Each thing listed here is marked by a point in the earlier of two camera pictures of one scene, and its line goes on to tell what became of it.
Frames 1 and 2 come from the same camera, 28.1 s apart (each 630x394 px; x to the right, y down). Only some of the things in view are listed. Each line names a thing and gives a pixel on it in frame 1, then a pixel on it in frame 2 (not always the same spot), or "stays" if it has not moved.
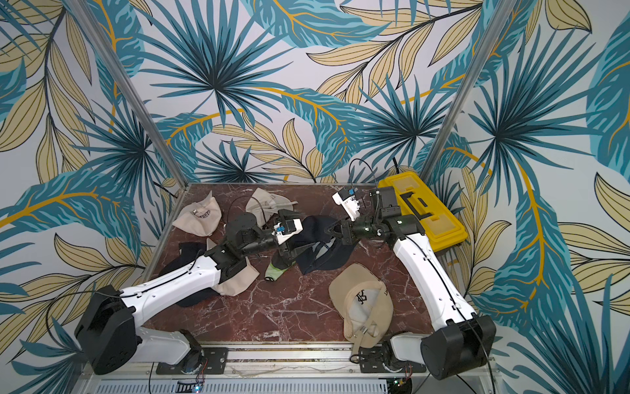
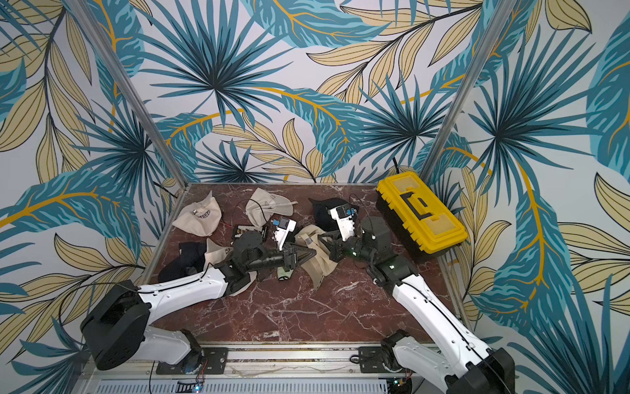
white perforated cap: [261, 203] stays
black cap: [326, 253] → [321, 206]
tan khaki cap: [363, 303] → [321, 264]
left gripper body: [285, 249] stays
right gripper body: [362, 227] → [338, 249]
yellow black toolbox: [441, 226] stays
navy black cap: [188, 251] stays
